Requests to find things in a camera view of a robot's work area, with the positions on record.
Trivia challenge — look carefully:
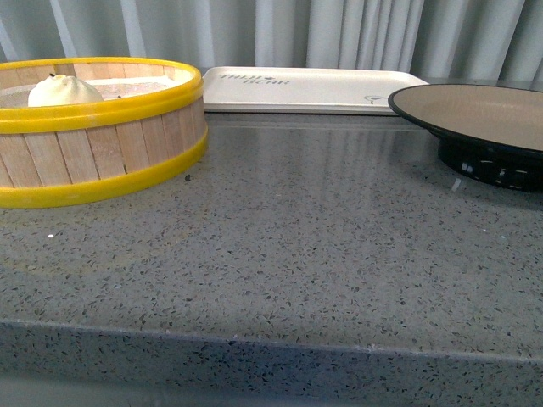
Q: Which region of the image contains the tan plate with black rim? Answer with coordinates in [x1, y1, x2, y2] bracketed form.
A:
[388, 84, 542, 192]

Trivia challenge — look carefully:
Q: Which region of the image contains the white steamed bun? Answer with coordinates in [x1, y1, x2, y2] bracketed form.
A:
[27, 75, 104, 107]

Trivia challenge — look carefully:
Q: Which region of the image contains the cream rectangular serving tray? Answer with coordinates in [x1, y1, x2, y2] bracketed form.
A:
[203, 66, 426, 115]

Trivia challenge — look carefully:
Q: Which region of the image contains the yellow rimmed wooden steamer basket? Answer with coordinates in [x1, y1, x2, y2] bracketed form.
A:
[1, 57, 208, 208]

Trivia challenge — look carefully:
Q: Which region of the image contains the grey pleated curtain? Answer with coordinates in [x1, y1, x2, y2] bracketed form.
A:
[1, 1, 542, 82]

